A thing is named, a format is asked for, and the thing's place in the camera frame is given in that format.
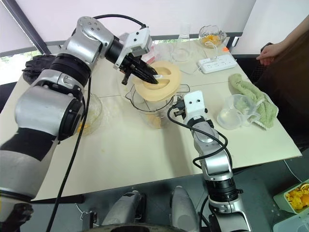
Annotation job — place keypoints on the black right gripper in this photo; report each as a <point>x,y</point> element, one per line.
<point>179,108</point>

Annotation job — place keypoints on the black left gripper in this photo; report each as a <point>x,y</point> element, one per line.
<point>130,66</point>

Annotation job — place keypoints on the cream blender lid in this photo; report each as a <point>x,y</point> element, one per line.
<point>166,82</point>

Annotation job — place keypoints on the clear blender jar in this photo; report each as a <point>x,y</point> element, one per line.
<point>157,113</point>

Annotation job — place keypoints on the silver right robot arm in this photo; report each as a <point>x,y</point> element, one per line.
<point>214,154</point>

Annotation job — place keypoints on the person's bare forearm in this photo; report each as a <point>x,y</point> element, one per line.
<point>298,31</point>

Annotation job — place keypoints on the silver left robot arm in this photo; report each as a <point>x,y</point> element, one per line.
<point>53,96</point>

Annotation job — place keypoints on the person's bare hand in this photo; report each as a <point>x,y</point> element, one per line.
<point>269,54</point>

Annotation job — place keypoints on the bagged black and red package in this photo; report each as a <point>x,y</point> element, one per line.
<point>149,56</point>

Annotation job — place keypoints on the clear glass conical flask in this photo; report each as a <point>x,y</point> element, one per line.
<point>181,46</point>

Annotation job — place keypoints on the clear plastic measuring cup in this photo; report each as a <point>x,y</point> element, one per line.
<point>229,116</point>

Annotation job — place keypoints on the white power strip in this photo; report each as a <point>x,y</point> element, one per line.
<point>217,63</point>

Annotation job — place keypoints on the wavy-rimmed clear glass bowl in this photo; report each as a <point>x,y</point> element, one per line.
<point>95,113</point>

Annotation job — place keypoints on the orange peel in small bowl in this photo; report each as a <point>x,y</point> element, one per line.
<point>211,39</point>

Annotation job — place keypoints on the small orange clip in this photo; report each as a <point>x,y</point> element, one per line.
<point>225,48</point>

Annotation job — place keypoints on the small clear glass bowl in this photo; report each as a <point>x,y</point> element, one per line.
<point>212,32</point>

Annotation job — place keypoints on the light green towel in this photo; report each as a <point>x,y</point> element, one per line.
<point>256,101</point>

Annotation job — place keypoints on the grey rounded robot leg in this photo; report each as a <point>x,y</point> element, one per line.
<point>125,209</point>
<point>184,210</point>

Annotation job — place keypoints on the black bag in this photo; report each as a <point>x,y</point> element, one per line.
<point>36,67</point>

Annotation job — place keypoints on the dark rounded robot torso rim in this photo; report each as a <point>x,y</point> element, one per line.
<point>137,229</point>

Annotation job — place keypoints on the green bin with orange peels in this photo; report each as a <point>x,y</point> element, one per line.
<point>295,197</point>

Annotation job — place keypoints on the pale green plastic box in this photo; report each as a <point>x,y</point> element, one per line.
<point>292,223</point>

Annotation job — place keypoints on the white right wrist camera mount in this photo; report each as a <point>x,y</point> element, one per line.
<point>194,104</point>

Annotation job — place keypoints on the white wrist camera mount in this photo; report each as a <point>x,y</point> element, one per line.
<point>194,104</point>
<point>135,41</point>

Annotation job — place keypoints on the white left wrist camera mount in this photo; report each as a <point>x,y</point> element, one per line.
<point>135,41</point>

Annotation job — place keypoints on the black diagonal window frame bar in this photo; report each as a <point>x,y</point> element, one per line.
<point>25,26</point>

